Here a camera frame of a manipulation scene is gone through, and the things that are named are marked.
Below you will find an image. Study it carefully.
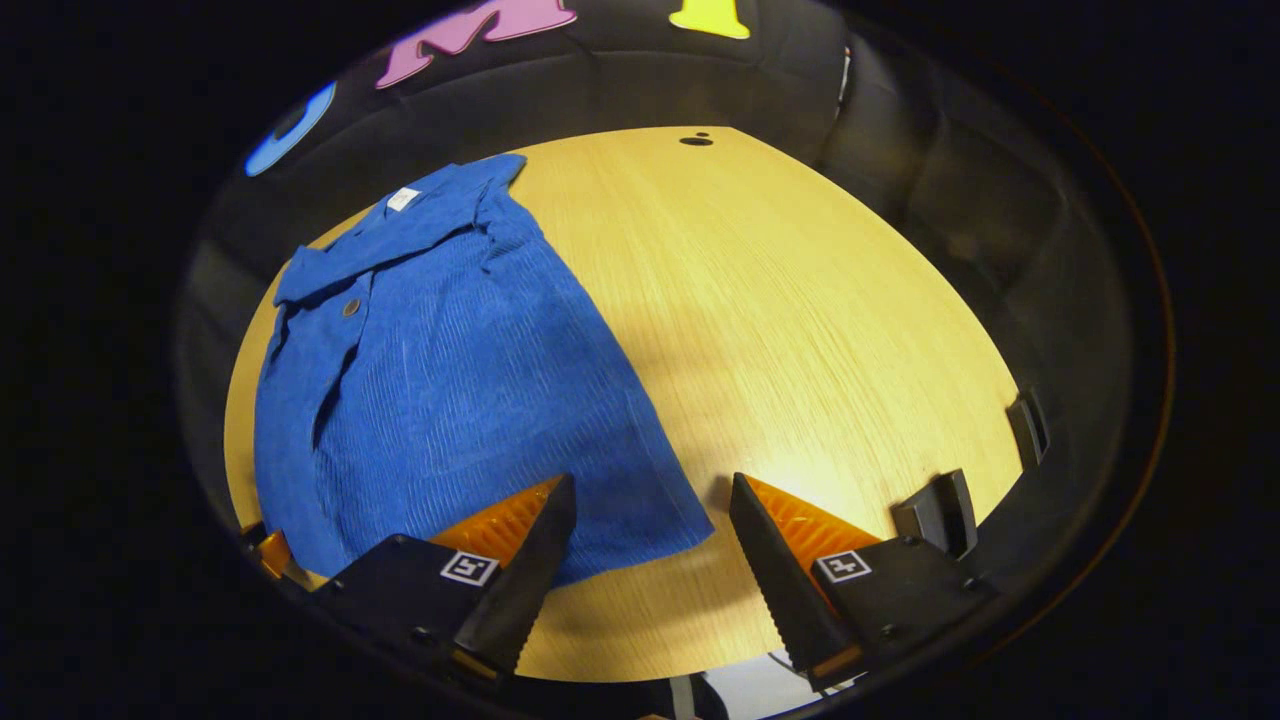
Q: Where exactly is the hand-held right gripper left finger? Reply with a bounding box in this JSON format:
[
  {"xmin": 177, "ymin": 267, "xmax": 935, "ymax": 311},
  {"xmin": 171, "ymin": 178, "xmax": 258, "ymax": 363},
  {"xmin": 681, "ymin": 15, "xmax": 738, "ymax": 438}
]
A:
[{"xmin": 310, "ymin": 473, "xmax": 579, "ymax": 683}]

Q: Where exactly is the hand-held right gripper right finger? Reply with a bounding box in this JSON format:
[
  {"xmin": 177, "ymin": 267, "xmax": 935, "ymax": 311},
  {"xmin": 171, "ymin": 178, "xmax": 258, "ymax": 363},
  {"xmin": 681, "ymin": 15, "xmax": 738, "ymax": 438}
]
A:
[{"xmin": 728, "ymin": 472, "xmax": 999, "ymax": 693}]

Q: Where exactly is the blue corduroy shirt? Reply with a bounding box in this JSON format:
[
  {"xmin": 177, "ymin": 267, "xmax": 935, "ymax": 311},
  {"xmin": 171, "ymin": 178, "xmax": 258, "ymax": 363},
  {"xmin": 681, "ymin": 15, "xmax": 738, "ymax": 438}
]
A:
[{"xmin": 253, "ymin": 152, "xmax": 716, "ymax": 589}]

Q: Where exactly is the black table clamp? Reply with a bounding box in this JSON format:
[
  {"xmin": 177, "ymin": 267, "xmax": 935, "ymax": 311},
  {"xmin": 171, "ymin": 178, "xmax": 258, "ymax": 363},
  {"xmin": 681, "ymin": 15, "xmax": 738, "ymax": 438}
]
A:
[
  {"xmin": 892, "ymin": 468, "xmax": 979, "ymax": 561},
  {"xmin": 1005, "ymin": 388, "xmax": 1051, "ymax": 469}
]

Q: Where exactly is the black backdrop cloth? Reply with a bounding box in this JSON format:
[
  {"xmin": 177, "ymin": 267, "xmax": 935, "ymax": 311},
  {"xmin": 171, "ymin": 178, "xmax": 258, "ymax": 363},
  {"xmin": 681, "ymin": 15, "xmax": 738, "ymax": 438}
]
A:
[{"xmin": 175, "ymin": 0, "xmax": 1136, "ymax": 601}]

